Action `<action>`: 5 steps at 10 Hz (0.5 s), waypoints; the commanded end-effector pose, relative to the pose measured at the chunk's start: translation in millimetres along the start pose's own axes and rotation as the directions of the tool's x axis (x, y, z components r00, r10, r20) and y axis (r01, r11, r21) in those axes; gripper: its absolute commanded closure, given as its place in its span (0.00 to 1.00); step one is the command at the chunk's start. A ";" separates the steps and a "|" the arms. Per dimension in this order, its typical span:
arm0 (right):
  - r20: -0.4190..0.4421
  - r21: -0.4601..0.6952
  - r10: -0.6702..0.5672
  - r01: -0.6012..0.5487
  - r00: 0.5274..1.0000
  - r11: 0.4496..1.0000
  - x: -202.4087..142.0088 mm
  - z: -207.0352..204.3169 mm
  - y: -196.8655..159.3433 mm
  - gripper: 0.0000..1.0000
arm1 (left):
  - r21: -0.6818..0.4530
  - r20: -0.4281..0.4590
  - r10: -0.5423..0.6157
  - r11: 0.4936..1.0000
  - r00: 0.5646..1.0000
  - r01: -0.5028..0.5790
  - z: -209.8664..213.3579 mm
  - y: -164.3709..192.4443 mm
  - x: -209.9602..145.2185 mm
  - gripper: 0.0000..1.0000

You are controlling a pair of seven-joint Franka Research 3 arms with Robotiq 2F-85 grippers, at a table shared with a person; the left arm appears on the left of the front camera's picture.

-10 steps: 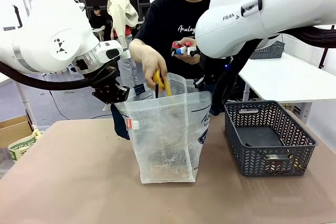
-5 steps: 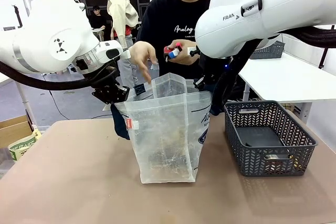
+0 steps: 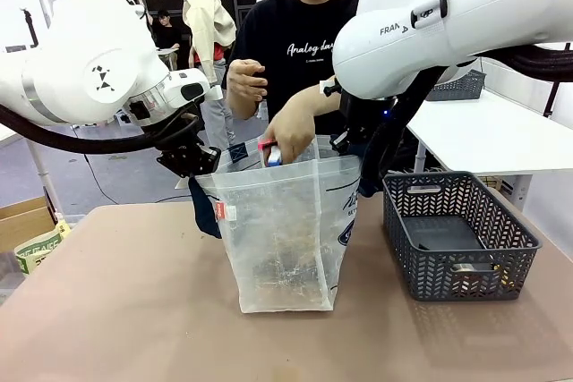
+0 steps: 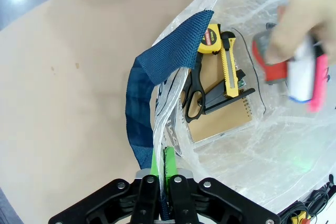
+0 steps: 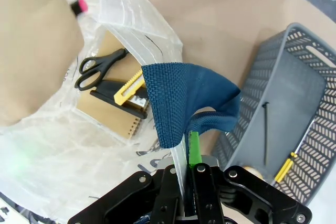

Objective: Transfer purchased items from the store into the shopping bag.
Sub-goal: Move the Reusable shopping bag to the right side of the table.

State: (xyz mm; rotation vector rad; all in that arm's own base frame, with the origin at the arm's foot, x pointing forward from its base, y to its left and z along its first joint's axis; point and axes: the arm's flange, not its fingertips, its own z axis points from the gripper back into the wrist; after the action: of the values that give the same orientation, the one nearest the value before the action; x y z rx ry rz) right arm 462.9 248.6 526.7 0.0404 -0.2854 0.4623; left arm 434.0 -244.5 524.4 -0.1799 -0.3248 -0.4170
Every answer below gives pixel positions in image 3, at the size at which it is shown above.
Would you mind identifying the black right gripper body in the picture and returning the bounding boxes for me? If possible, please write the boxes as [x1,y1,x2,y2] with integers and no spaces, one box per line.
[330,88,398,157]

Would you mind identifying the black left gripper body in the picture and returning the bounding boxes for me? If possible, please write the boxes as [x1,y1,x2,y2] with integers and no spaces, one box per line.
[155,130,221,179]

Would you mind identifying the red blue white small box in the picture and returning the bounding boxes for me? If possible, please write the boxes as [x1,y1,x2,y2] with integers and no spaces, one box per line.
[257,139,284,166]

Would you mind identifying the clear shopping bag navy handles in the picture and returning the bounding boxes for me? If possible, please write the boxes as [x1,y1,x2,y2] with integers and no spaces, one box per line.
[187,133,386,315]

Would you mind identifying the dark grey plastic basket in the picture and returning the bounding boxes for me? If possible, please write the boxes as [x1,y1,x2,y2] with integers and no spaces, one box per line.
[382,170,543,302]

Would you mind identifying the person's left forearm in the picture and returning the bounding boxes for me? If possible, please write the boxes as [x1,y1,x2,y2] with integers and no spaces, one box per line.
[293,85,344,122]

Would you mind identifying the person's left hand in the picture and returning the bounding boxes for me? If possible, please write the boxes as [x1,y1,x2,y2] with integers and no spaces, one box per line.
[263,102,320,164]

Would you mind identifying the person's right hand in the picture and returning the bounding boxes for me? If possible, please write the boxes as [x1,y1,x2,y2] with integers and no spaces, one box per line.
[227,58,269,120]

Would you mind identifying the person in black T-shirt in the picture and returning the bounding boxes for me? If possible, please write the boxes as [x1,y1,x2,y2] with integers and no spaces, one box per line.
[226,0,375,137]

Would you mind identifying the wooden top work table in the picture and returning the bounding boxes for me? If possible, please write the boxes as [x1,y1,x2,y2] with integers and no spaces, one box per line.
[154,46,181,71]

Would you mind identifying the white side table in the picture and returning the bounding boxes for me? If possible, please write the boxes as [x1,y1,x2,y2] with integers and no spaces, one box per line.
[405,85,573,176]

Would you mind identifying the seated person in black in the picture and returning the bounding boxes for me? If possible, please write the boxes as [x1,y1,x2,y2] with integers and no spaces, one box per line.
[150,9,183,50]

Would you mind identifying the mannequin in beige hoodie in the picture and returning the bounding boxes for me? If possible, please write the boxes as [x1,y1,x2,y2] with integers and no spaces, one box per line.
[174,0,238,146]

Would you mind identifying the white stand pole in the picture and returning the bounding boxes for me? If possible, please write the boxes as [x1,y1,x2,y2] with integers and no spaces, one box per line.
[27,138,63,222]

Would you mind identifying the white box unit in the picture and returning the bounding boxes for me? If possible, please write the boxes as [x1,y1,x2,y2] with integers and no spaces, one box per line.
[483,174,534,212]

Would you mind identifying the green printed cardboard box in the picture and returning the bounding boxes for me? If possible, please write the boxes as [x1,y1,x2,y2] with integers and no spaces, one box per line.
[13,220,72,275]

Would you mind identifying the brown cardboard box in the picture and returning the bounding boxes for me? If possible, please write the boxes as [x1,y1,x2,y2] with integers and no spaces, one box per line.
[0,196,57,254]

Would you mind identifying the black stand pole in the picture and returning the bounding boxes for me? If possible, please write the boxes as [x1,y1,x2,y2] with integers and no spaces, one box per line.
[543,81,560,120]

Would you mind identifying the black tripod stand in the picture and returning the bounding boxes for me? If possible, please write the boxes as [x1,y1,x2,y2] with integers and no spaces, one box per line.
[20,8,40,48]

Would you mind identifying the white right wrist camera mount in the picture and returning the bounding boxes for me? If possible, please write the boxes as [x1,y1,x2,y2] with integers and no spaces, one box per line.
[318,79,342,98]

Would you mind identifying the black floor cable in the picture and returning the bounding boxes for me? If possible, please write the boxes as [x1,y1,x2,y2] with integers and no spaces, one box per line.
[84,153,193,204]

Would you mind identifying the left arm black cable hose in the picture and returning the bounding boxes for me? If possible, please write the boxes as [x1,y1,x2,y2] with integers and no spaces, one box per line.
[0,103,201,156]

